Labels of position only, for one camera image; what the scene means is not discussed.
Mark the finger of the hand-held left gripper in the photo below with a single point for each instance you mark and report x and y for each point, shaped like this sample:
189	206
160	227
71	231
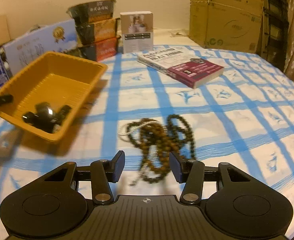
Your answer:
1	101

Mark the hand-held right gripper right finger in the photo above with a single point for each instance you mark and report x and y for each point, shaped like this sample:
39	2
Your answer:
175	167

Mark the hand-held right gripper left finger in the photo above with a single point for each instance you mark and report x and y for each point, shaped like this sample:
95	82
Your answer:
118	165

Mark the black bangle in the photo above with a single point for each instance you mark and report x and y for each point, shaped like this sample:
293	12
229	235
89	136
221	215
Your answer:
45	115

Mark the yellow plastic tray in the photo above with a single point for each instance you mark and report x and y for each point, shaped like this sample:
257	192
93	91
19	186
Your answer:
56	80

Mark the light blue milk carton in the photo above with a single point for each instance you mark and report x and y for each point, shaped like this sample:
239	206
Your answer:
36	45

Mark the blue checked tablecloth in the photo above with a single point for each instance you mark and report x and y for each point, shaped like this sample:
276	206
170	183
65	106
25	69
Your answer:
237	130

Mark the white and maroon book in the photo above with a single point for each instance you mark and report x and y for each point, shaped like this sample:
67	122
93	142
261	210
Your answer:
194	72

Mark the red instant noodle bowl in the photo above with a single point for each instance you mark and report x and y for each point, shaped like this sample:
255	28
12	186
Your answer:
106	48

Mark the orange instant noodle bowl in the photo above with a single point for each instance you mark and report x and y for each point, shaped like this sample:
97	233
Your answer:
104	31

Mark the white printed box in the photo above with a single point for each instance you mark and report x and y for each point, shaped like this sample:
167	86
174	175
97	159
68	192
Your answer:
137	32

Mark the large cardboard box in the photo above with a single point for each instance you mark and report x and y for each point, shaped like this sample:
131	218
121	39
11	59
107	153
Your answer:
224	25

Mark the black folding rack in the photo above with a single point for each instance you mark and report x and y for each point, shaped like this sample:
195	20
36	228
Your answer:
274	30

